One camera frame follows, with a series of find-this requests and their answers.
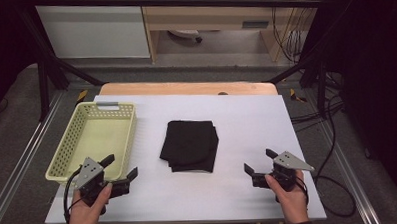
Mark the white table board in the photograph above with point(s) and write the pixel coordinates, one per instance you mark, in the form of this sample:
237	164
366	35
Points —
247	123

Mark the black curtain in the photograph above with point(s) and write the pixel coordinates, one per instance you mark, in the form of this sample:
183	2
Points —
4	48
381	69

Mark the light wooden desk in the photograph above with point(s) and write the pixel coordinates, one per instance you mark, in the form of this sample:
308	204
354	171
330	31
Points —
209	16

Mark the white cabinet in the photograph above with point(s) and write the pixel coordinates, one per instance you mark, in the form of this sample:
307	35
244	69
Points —
93	29

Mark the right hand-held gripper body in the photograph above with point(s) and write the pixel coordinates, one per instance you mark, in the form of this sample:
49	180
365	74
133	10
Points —
288	164

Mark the white object with black wheel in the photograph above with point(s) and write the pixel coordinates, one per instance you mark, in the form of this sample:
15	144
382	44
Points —
185	33

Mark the pale yellow plastic basket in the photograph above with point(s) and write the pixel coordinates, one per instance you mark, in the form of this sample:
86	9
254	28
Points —
97	135

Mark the black metal frame stand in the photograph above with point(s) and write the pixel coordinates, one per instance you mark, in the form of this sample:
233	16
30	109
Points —
44	87
320	77

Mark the yellow and black tape piece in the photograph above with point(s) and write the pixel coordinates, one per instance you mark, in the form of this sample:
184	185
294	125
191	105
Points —
82	96
296	96

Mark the person's left hand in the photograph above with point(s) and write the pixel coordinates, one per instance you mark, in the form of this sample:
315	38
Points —
85	217

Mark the person's right hand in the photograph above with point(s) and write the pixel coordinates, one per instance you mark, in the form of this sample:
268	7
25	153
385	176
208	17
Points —
295	205

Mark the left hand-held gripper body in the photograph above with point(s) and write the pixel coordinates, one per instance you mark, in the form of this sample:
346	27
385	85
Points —
88	176

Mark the black horizontal frame bar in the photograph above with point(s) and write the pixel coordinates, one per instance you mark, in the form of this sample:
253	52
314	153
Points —
182	2

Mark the aluminium floor rail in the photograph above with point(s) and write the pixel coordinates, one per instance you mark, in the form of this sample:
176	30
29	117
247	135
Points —
350	173
24	151

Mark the black cloth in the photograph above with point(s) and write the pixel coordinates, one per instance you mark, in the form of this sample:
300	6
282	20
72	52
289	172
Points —
189	145

